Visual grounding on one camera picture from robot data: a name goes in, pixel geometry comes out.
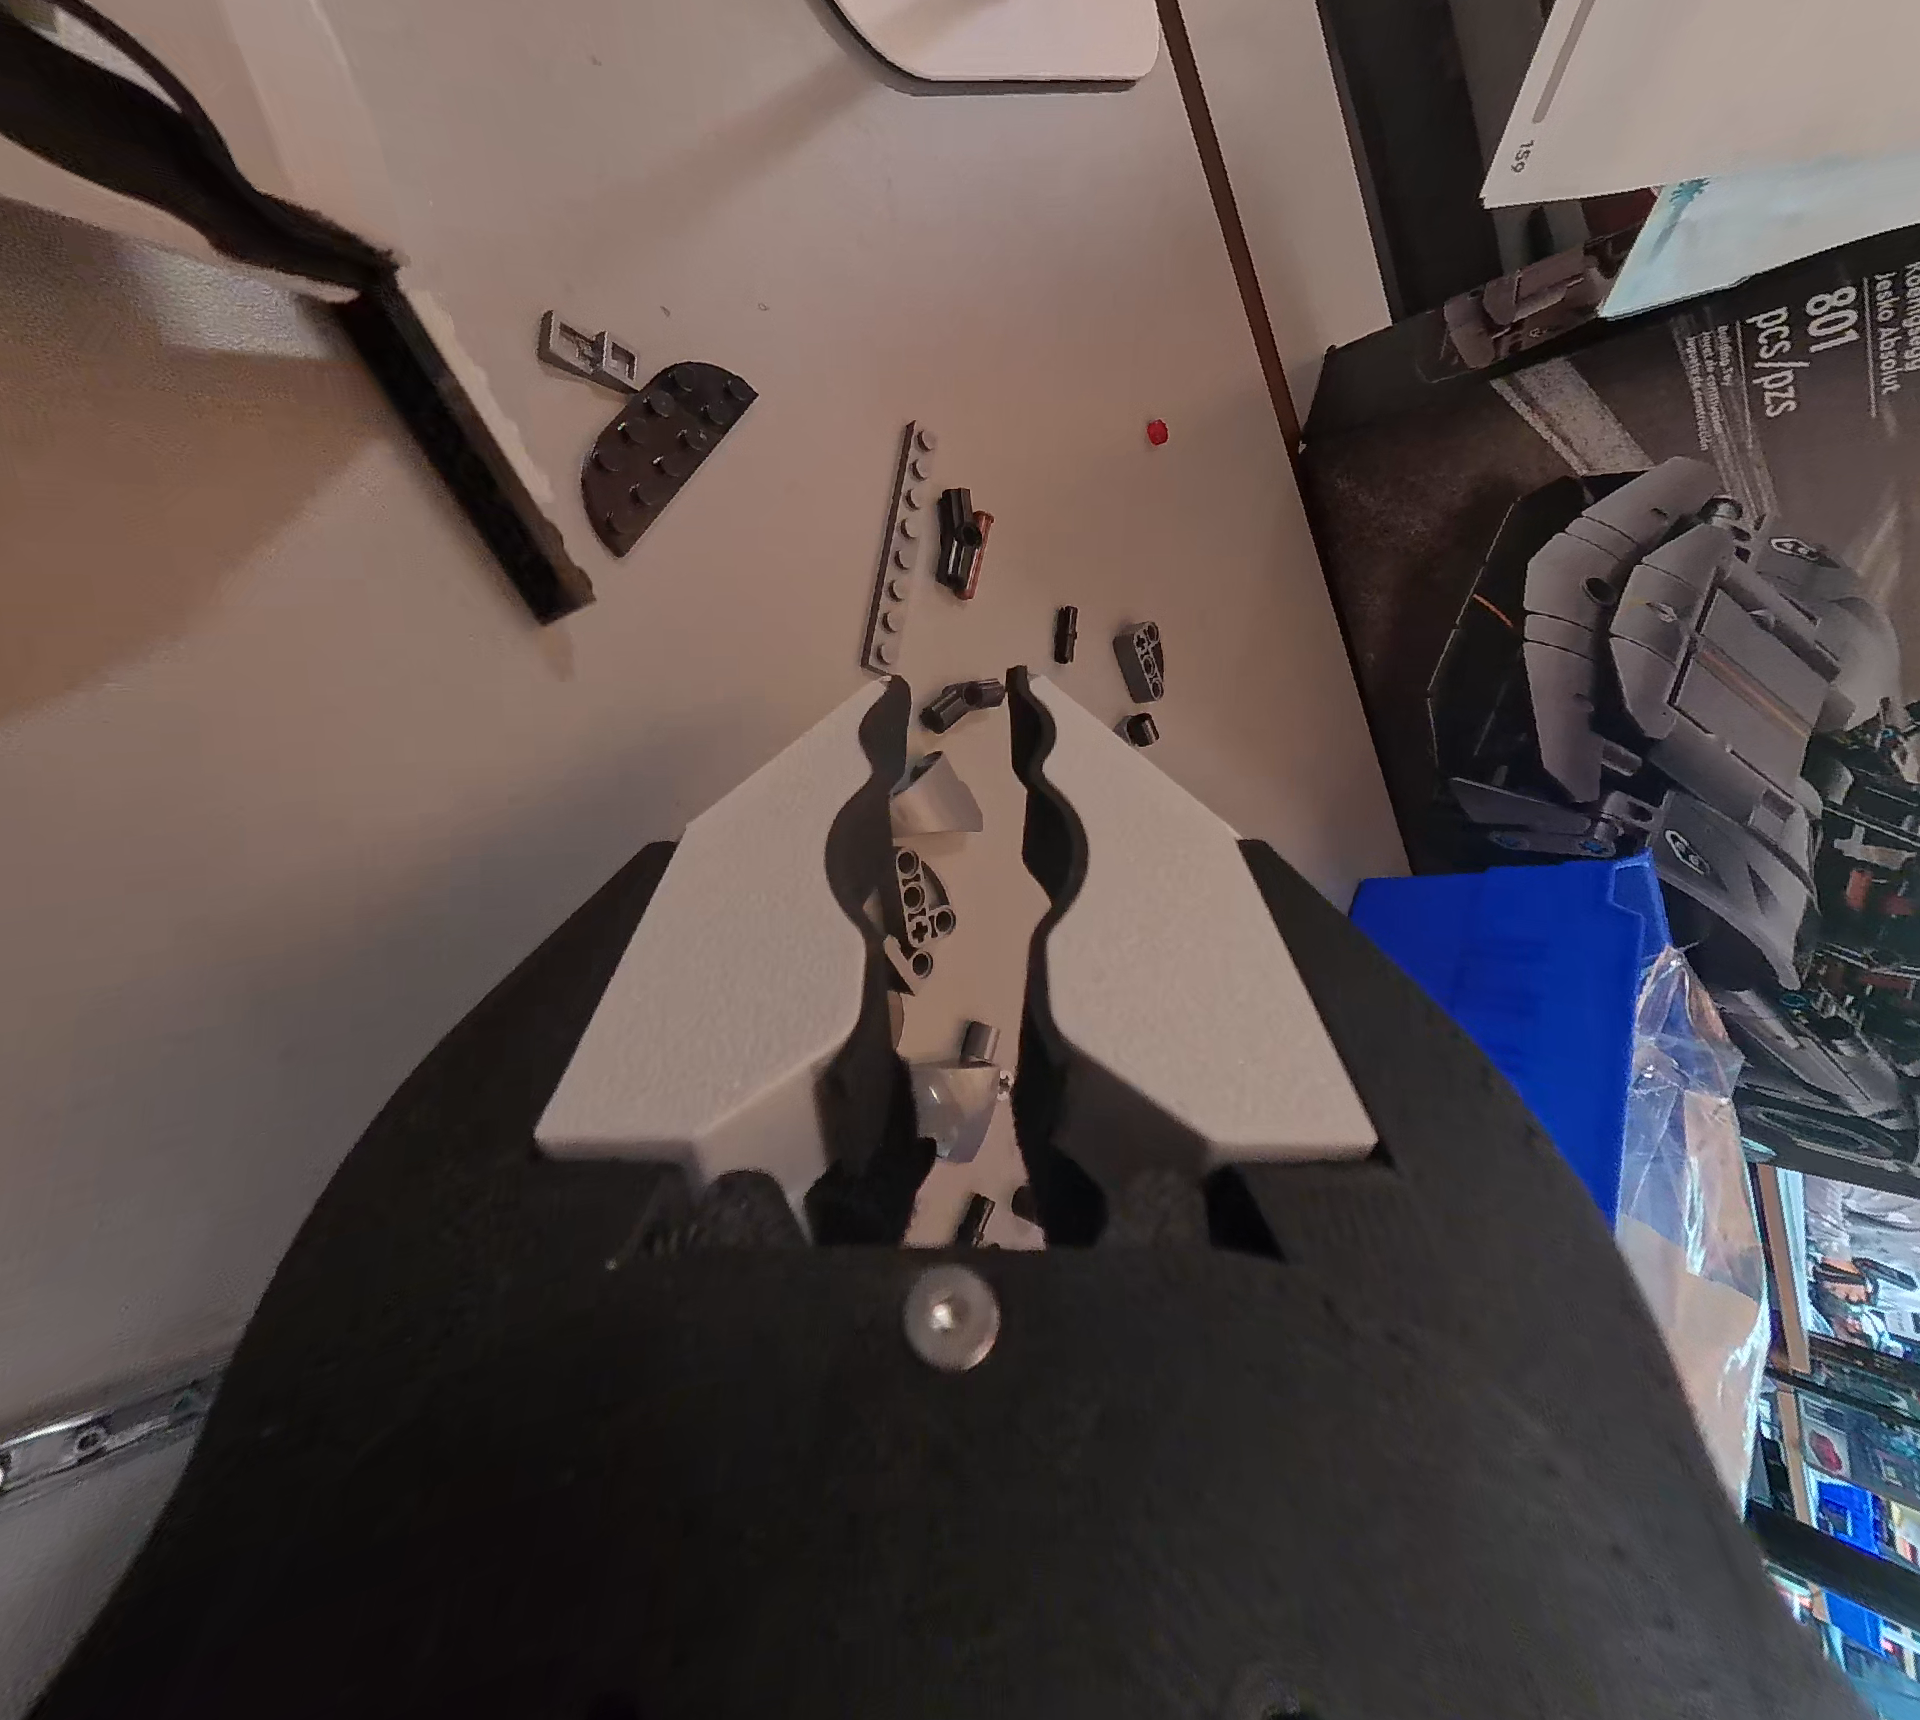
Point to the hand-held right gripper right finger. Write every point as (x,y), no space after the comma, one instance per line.
(1215,1000)

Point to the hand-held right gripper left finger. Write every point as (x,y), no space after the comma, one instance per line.
(704,1000)

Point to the small light grey lego plate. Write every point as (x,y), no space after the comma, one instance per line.
(502,415)

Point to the black long lego plate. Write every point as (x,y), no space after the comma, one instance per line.
(481,460)

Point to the dark printed lego box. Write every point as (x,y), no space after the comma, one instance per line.
(1501,624)

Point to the long grey lego plate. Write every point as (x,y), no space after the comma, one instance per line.
(897,550)

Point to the scattered small lego pieces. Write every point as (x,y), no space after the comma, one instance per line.
(961,534)

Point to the dark half-round lego plate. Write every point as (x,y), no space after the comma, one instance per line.
(660,460)

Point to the light grey holed lego plate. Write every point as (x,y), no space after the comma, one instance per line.
(90,1434)

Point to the blue plastic storage bin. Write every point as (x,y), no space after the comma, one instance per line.
(1514,1000)

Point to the clear plastic bags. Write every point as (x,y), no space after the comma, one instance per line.
(1695,1225)

